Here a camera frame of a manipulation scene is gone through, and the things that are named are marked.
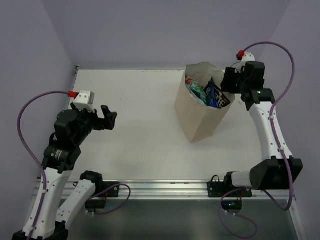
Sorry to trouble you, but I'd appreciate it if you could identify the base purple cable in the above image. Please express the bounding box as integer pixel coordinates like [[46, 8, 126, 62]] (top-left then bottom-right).
[[217, 187, 258, 238], [87, 184, 132, 216]]

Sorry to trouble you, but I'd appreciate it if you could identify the aluminium mounting rail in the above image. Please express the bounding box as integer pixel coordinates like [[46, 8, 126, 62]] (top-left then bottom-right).
[[32, 179, 270, 201]]

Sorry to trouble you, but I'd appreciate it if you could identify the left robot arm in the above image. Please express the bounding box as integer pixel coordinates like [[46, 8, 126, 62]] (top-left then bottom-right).
[[12, 104, 118, 240]]

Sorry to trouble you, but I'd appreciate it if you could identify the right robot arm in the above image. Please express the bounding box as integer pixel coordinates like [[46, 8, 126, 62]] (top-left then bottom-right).
[[221, 61, 303, 197]]

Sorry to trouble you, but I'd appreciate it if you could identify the dark brown snack bag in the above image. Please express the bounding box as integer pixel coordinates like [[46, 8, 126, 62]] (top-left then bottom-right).
[[214, 84, 231, 109]]

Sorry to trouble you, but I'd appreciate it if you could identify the left black base bracket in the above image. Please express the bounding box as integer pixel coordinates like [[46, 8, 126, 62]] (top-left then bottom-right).
[[84, 181, 119, 212]]

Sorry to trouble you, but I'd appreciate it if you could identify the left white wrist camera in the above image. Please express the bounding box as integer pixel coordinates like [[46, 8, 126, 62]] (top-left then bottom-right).
[[73, 90, 95, 113]]

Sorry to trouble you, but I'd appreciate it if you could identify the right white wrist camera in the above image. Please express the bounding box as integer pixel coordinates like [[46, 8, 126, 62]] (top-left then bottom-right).
[[235, 50, 256, 73]]

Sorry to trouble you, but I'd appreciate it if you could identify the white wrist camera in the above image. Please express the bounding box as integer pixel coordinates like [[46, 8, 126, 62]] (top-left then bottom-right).
[[235, 50, 256, 73], [73, 90, 95, 113]]

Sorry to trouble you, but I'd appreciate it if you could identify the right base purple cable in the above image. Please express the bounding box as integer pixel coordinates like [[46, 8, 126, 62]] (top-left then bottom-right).
[[217, 187, 258, 238]]

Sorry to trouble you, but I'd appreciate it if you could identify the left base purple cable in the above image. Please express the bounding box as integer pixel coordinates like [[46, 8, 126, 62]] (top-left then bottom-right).
[[87, 184, 132, 216]]

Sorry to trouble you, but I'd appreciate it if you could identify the right black base bracket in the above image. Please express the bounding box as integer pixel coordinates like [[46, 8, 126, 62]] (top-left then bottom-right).
[[207, 172, 253, 214]]

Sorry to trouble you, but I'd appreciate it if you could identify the black base bracket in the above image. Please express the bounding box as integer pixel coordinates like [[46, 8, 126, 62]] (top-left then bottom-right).
[[207, 172, 253, 214], [84, 181, 119, 212]]

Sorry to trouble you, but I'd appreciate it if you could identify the teal Fox's candy bag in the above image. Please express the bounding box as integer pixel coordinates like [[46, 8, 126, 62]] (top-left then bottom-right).
[[185, 78, 207, 106]]

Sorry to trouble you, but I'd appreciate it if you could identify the blue snack packet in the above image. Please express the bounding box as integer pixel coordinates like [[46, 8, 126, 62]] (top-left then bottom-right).
[[204, 81, 220, 109]]

